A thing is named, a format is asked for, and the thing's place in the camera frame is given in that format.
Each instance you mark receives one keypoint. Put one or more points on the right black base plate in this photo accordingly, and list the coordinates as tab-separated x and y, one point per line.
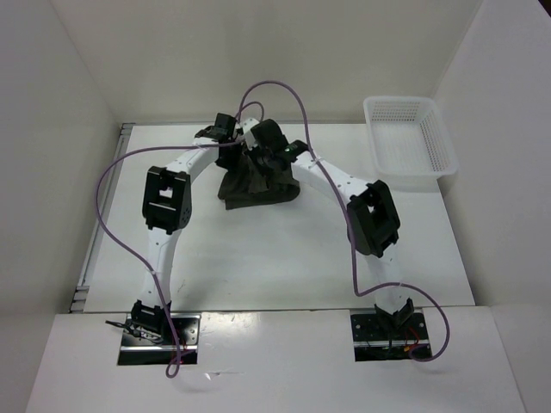
373	343

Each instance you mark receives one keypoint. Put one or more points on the olive green shorts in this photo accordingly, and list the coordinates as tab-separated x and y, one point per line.
254	180

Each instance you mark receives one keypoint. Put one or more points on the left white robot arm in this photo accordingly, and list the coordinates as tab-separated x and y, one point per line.
167	209

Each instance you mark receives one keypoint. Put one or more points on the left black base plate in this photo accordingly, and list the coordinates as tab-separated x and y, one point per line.
141	347

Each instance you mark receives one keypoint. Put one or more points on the aluminium table edge rail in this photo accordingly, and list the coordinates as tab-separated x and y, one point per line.
105	199

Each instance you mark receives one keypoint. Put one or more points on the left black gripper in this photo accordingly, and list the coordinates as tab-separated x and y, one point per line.
225	165

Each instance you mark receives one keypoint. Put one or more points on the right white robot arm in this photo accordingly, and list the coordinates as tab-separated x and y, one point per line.
371	217

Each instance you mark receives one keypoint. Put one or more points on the white plastic basket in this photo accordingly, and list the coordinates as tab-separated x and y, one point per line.
408	137

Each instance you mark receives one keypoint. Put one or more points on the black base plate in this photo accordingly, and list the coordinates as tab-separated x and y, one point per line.
141	347
373	343

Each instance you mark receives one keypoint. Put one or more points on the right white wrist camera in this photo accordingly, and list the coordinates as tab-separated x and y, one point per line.
246	136

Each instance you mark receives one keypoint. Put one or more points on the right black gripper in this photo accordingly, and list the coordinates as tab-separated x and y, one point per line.
257	146

